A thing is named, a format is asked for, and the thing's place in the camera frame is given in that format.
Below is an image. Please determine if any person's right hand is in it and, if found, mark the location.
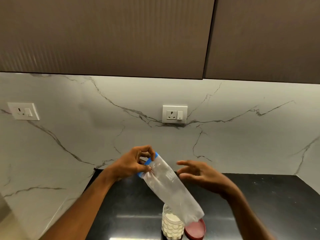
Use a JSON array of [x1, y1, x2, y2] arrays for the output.
[[176, 160, 240, 200]]

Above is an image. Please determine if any person's left hand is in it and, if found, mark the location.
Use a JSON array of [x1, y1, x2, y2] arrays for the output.
[[108, 145, 156, 181]]

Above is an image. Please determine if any clear plastic bag blue rim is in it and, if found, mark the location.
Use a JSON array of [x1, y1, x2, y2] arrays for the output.
[[137, 152, 205, 226]]

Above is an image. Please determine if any person's right forearm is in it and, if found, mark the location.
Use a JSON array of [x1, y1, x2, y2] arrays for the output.
[[220, 190, 275, 240]]

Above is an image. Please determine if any person's left forearm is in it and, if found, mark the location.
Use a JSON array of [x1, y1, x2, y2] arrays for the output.
[[39, 168, 118, 240]]

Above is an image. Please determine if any clear jar of white grains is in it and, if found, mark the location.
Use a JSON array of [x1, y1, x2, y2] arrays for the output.
[[161, 203, 185, 240]]

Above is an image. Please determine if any red jar lid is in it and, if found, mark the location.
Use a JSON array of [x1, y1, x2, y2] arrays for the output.
[[184, 218, 207, 240]]

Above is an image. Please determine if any brown ribbed cabinet door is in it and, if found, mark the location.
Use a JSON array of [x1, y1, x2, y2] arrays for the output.
[[204, 0, 320, 85], [0, 0, 215, 80]]

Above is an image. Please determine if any white wall socket with switch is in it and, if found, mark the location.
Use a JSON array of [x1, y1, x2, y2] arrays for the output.
[[162, 105, 188, 124], [7, 102, 40, 121]]

